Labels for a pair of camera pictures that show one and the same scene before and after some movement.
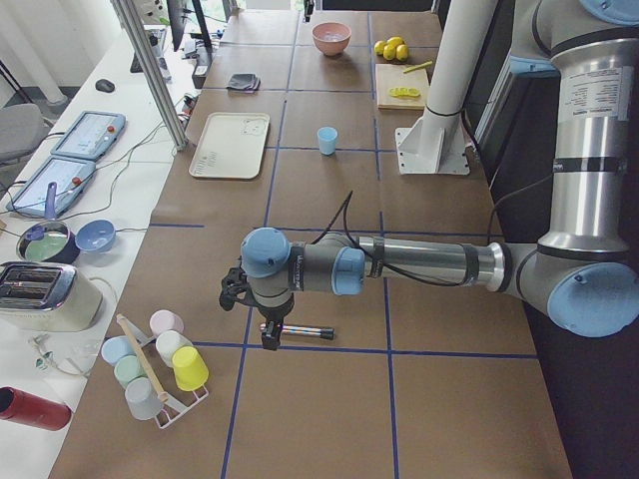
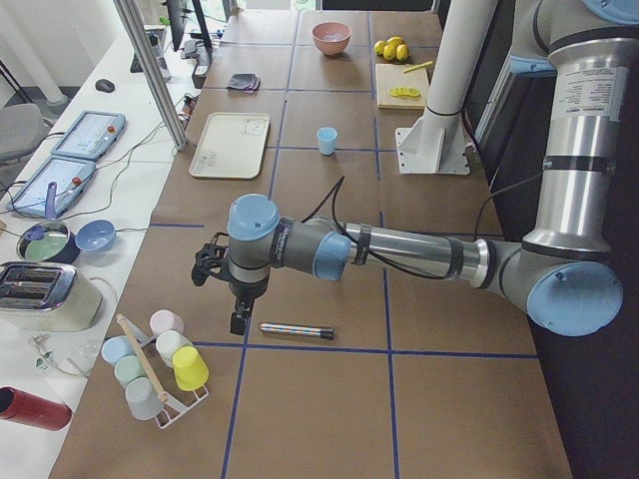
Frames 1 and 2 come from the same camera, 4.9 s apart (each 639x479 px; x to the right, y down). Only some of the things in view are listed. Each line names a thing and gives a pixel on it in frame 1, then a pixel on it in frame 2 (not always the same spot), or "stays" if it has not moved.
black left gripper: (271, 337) -> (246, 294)
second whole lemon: (378, 47) stays
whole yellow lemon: (395, 40) stays
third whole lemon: (401, 52) stays
